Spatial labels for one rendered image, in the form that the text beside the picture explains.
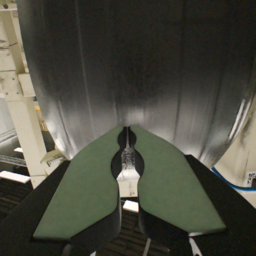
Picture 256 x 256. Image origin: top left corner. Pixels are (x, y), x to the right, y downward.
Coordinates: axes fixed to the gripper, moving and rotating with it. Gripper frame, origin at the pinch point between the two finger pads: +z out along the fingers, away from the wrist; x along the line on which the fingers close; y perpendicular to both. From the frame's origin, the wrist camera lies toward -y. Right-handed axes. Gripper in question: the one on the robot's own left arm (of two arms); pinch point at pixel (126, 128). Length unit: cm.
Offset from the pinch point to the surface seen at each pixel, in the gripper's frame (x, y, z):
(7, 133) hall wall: -779, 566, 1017
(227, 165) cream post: 28, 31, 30
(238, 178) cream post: 28.4, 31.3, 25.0
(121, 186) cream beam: -5, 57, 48
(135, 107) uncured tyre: 0.9, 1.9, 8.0
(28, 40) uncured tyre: -10.4, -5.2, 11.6
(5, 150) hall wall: -795, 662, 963
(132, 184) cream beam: 0, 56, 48
